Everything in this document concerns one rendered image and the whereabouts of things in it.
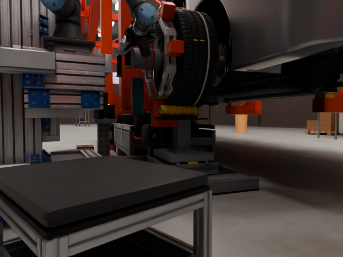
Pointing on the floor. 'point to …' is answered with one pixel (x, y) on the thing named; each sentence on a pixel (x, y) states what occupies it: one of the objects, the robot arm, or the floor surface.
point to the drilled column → (103, 138)
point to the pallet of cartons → (324, 123)
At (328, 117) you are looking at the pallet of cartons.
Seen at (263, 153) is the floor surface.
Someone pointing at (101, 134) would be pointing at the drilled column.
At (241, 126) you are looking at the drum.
